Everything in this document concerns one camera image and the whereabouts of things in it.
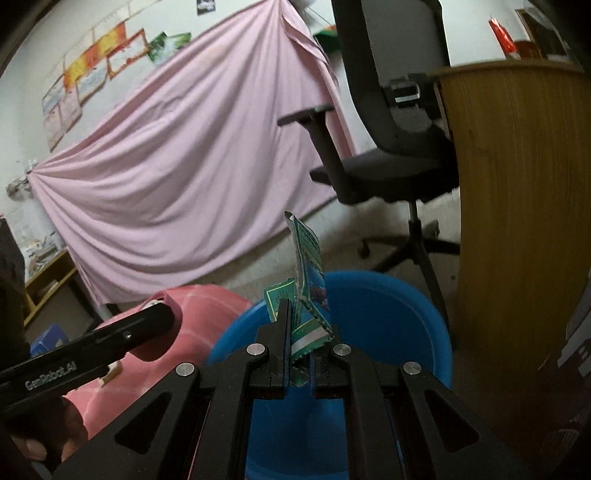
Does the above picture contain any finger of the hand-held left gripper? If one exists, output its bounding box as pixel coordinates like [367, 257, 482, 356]
[91, 302, 175, 357]

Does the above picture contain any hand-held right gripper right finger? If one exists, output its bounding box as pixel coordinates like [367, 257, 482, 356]
[313, 329, 532, 480]

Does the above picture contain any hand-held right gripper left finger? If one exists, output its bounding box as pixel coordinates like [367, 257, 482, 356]
[51, 299, 296, 480]

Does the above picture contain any blue plastic basin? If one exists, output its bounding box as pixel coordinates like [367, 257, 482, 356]
[206, 270, 454, 480]

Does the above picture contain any green printed wrapper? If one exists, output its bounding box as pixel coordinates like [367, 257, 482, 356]
[264, 211, 334, 386]

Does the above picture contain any person's left hand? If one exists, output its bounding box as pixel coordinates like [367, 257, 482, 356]
[8, 396, 89, 468]

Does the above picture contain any blue cardboard box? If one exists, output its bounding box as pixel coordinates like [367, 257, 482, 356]
[30, 324, 71, 357]

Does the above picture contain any pink checked tablecloth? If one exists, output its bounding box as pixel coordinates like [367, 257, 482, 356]
[62, 285, 253, 440]

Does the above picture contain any yellow wooden shelf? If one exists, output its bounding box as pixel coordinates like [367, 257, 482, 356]
[22, 249, 80, 326]

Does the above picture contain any pile of papers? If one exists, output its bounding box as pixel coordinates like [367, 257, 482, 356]
[18, 230, 63, 274]

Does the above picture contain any pink hanging cloth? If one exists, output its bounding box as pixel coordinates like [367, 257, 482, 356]
[28, 0, 357, 306]

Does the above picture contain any grey tangled bundle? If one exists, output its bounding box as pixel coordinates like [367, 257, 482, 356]
[4, 159, 37, 202]

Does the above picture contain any black office chair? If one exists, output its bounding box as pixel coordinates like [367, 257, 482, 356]
[277, 0, 462, 324]

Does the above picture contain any wooden desk panel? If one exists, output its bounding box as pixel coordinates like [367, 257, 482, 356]
[427, 59, 591, 437]

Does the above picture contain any red packet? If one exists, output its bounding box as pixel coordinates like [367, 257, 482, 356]
[488, 16, 519, 59]

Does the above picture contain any dark framed picture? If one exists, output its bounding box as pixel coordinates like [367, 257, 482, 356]
[515, 6, 574, 62]

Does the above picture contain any pale wall poster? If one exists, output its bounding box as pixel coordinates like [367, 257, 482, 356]
[41, 78, 85, 154]

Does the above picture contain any red framed wall picture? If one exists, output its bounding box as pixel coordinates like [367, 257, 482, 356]
[106, 29, 149, 77]

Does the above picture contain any orange red wall poster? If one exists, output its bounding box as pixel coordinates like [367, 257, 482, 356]
[64, 22, 128, 91]

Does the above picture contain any green wall photo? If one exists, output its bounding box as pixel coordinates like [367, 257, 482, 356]
[147, 31, 193, 66]

